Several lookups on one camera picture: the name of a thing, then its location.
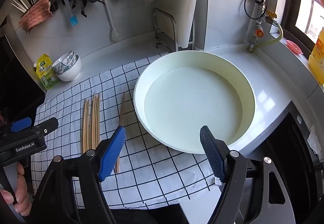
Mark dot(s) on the person's left hand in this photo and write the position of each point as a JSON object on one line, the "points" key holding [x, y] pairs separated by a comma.
{"points": [[22, 193]]}

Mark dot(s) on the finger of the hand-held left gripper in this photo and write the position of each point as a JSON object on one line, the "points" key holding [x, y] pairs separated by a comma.
{"points": [[48, 125], [21, 124]]}

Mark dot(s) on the single wooden chopstick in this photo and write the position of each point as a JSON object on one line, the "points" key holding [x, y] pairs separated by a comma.
{"points": [[122, 107]]}

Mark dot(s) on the black appliance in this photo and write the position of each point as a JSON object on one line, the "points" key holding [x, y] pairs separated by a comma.
{"points": [[17, 82]]}

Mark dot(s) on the row of wooden chopsticks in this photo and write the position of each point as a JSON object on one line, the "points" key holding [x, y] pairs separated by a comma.
{"points": [[91, 122]]}

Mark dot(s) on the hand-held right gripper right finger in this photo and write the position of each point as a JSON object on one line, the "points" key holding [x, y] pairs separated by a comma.
{"points": [[212, 155]]}

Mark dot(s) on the metal gas pipe with valve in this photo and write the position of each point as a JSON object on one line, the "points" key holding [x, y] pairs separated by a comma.
{"points": [[258, 32]]}

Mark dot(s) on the metal board rack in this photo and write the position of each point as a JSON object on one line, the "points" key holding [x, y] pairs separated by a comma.
{"points": [[167, 34]]}

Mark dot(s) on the yellow oil bottle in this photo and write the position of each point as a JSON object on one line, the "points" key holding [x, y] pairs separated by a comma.
{"points": [[317, 62]]}

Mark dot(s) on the black gas stove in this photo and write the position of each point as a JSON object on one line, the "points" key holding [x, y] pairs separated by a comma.
{"points": [[286, 143]]}

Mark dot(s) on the pink striped cloth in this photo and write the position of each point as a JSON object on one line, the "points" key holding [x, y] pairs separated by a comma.
{"points": [[35, 15]]}

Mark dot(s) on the large white bowl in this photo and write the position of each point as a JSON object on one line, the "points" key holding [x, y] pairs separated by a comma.
{"points": [[72, 70]]}

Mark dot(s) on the patterned white bowl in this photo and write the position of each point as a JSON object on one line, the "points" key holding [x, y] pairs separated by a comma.
{"points": [[62, 63]]}

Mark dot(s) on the pink dish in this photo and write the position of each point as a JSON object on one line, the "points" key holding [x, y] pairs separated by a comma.
{"points": [[295, 46]]}

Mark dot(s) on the cream round tray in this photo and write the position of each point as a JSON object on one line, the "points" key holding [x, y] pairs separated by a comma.
{"points": [[192, 107]]}

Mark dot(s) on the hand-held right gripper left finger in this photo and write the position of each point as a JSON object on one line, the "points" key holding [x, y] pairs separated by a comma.
{"points": [[112, 153]]}

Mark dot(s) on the dark-framed window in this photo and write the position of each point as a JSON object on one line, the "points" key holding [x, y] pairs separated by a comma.
{"points": [[308, 11]]}

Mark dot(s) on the yellow green refill pouch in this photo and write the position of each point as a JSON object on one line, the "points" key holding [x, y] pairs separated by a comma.
{"points": [[46, 73]]}

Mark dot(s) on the white black-grid cloth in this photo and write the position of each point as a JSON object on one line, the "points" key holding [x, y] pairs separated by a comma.
{"points": [[157, 168]]}

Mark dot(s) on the blue silicone brush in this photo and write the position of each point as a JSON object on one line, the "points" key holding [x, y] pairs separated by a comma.
{"points": [[72, 17]]}

